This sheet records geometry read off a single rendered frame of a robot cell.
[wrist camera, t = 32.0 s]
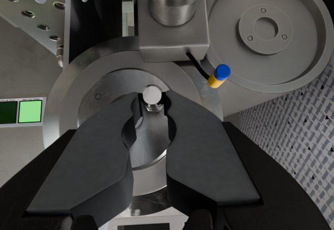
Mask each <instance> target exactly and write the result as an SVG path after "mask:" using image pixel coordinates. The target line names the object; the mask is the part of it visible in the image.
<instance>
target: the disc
mask: <svg viewBox="0 0 334 230"><path fill-rule="evenodd" d="M126 50H139V37H138V36H125V37H119V38H114V39H110V40H107V41H104V42H101V43H99V44H97V45H95V46H93V47H91V48H89V49H87V50H86V51H84V52H83V53H81V54H80V55H79V56H77V57H76V58H75V59H74V60H73V61H72V62H71V63H70V64H69V65H68V66H67V67H66V68H65V69H64V70H63V72H62V73H61V74H60V76H59V77H58V79H57V80H56V82H55V84H54V85H53V87H52V89H51V92H50V94H49V96H48V99H47V102H46V106H45V110H44V116H43V142H44V147H45V149H46V148H47V147H48V146H49V145H51V144H52V143H53V142H54V141H55V140H56V139H58V138H59V128H58V124H59V113H60V108H61V104H62V101H63V98H64V96H65V94H66V92H67V90H68V88H69V86H70V85H71V83H72V82H73V80H74V79H75V78H76V77H77V75H78V74H79V73H80V72H81V71H82V70H83V69H85V68H86V67H87V66H88V65H90V64H91V63H92V62H94V61H96V60H97V59H99V58H101V57H104V56H106V55H109V54H111V53H115V52H119V51H126ZM173 62H174V63H176V64H177V65H178V66H180V67H181V68H182V69H183V70H184V71H185V72H186V73H187V74H188V75H189V77H190V78H191V79H192V81H193V82H194V84H195V85H196V87H197V89H198V91H199V94H200V96H201V99H202V103H203V107H205V108H206V109H208V110H209V111H211V112H212V113H213V114H215V115H216V116H217V117H218V118H219V119H221V120H222V121H223V111H222V106H221V101H220V98H219V95H218V92H217V90H216V88H212V87H210V86H209V84H208V80H207V79H205V78H204V77H203V76H202V75H201V73H200V72H199V71H198V70H197V68H196V67H195V65H194V64H193V62H192V61H191V60H188V61H173ZM170 207H172V206H171V205H170V203H169V201H168V198H167V186H166V187H164V188H162V189H160V190H158V191H155V192H152V193H149V194H145V195H139V196H132V201H131V204H130V206H129V207H128V208H127V209H126V210H125V211H124V212H122V213H120V214H119V216H126V217H135V216H144V215H150V214H154V213H157V212H160V211H163V210H166V209H168V208H170Z"/></svg>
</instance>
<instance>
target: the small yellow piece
mask: <svg viewBox="0 0 334 230"><path fill-rule="evenodd" d="M186 55H187V56H188V57H189V58H190V60H191V61H192V62H193V64H194V65H195V67H196V68H197V70H198V71H199V72H200V73H201V75H202V76H203V77H204V78H205V79H207V80H208V84H209V86H210V87H212V88H217V87H219V86H220V85H221V84H222V83H223V82H224V81H225V80H226V79H227V77H228V76H229V75H230V72H231V71H230V68H229V67H228V66H227V65H225V64H221V65H219V66H218V67H217V68H216V69H215V70H214V71H213V72H212V74H211V75H210V76H209V75H208V74H207V73H206V72H205V71H204V70H203V69H202V68H201V66H200V65H199V63H198V62H197V60H196V59H195V58H194V56H193V55H192V54H191V53H186Z"/></svg>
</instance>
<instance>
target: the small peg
mask: <svg viewBox="0 0 334 230"><path fill-rule="evenodd" d="M141 101H142V102H143V104H144V105H145V107H146V109H147V110H148V111H150V112H152V113H157V112H160V111H161V110H162V109H163V107H164V97H163V90H162V89H161V88H160V87H159V86H158V85H155V84H150V85H148V86H146V87H144V88H143V90H142V91H141Z"/></svg>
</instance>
